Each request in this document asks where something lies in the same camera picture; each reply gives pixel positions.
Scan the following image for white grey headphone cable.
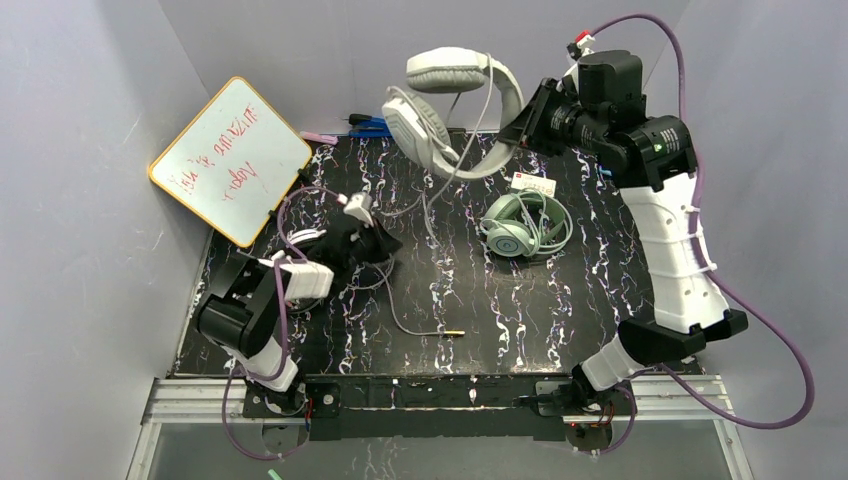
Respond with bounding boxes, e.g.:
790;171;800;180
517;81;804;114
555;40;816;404
357;56;498;338

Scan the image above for blue marker pen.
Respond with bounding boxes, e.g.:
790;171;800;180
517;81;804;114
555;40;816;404
347;113;391;138

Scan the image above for small white red box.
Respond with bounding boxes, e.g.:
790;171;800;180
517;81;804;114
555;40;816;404
510;172;556;197

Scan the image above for mint green headphones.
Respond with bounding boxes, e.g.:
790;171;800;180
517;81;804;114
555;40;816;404
480;189;574;258

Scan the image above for pink marker pen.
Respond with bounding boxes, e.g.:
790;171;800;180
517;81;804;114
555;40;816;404
300;131;338;145

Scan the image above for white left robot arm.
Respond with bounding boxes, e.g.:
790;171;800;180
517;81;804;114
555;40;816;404
192;217;402;393

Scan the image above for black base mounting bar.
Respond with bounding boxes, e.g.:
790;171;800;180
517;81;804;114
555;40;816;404
306;374;583;441

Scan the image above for yellow framed whiteboard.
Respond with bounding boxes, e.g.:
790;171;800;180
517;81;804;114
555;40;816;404
148;76;313;247

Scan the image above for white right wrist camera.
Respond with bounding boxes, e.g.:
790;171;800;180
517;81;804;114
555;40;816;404
565;30;595;84

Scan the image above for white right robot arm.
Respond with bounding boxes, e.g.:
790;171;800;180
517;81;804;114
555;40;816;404
498;50;748;407

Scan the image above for grey white headphones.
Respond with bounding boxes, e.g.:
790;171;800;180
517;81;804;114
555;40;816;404
381;47;525;181

